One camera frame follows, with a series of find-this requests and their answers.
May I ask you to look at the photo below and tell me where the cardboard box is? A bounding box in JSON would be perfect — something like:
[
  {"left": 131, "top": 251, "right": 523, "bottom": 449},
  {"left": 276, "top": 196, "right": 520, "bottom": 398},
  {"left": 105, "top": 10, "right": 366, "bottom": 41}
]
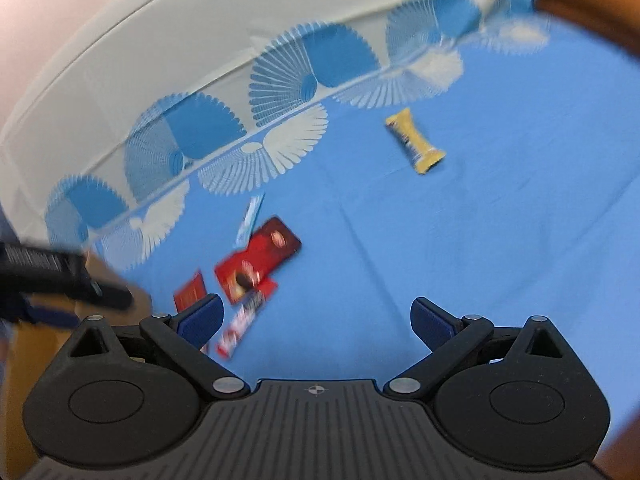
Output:
[{"left": 2, "top": 250, "right": 153, "bottom": 401}]

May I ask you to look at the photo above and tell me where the yellow snack bar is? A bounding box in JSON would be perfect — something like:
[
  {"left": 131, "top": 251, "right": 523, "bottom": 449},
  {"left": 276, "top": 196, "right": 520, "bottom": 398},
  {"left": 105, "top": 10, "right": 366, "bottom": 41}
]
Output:
[{"left": 384, "top": 108, "right": 446, "bottom": 176}]

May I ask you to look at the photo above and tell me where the red white cookie packet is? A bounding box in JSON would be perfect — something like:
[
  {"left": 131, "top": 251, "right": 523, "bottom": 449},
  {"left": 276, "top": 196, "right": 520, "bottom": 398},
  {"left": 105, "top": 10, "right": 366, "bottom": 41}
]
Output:
[{"left": 215, "top": 285, "right": 277, "bottom": 361}]

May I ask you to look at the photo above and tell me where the blue printed bed sheet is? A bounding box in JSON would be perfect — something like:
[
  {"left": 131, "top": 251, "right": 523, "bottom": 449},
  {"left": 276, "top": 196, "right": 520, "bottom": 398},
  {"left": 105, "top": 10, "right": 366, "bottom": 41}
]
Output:
[{"left": 0, "top": 0, "right": 640, "bottom": 480}]

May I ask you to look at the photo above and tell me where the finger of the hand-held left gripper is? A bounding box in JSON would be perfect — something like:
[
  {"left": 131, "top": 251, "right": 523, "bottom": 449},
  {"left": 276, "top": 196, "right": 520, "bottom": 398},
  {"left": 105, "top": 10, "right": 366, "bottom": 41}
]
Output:
[
  {"left": 20, "top": 297, "right": 78, "bottom": 328},
  {"left": 82, "top": 277, "right": 135, "bottom": 311}
]

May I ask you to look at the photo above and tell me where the thin blue white packet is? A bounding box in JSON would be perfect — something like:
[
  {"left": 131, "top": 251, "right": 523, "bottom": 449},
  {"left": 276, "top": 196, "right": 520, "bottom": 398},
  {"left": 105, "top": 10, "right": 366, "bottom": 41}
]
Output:
[{"left": 234, "top": 195, "right": 266, "bottom": 248}]

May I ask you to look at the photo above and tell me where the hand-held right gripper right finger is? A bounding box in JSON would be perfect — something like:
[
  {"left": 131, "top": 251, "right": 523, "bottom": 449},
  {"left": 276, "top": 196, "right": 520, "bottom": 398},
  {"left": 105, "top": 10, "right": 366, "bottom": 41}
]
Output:
[{"left": 383, "top": 297, "right": 579, "bottom": 401}]

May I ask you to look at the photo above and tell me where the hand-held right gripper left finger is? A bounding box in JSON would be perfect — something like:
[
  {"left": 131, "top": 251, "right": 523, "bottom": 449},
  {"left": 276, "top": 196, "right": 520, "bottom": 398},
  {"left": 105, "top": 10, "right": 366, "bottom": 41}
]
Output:
[{"left": 60, "top": 292, "right": 252, "bottom": 401}]

